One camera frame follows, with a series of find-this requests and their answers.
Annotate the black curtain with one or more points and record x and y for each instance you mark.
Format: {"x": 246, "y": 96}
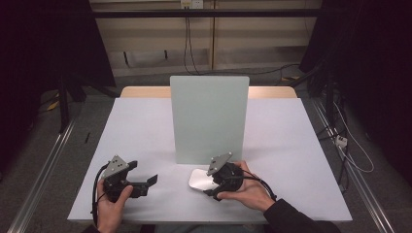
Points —
{"x": 39, "y": 64}
{"x": 372, "y": 64}

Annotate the white wall socket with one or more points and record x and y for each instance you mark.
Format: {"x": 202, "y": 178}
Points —
{"x": 191, "y": 4}

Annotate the yellow floor tape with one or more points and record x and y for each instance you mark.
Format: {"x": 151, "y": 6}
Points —
{"x": 290, "y": 78}
{"x": 53, "y": 104}

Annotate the white board eraser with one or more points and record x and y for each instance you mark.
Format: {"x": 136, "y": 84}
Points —
{"x": 199, "y": 181}

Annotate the person's right hand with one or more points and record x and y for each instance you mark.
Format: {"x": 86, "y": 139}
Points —
{"x": 251, "y": 194}

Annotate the black metal stand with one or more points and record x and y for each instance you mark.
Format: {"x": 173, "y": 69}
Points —
{"x": 63, "y": 103}
{"x": 329, "y": 93}

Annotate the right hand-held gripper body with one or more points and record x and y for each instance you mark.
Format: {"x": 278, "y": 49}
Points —
{"x": 230, "y": 176}

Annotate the wooden table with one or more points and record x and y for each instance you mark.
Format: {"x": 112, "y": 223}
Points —
{"x": 145, "y": 92}

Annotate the white table cover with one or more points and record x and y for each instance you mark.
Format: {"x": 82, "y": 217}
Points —
{"x": 145, "y": 129}

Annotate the pale green glass whiteboard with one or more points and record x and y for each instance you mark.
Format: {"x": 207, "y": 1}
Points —
{"x": 210, "y": 113}

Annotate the white power plug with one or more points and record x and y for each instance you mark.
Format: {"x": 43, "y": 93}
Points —
{"x": 341, "y": 141}

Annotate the person's left hand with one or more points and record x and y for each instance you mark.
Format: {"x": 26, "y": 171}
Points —
{"x": 110, "y": 210}

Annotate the small black floor item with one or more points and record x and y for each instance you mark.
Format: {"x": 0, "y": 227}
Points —
{"x": 87, "y": 137}

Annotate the aluminium floor rail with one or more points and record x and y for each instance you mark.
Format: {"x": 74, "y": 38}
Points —
{"x": 42, "y": 174}
{"x": 366, "y": 191}

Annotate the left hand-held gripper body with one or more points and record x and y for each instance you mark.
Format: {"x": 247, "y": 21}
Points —
{"x": 115, "y": 166}

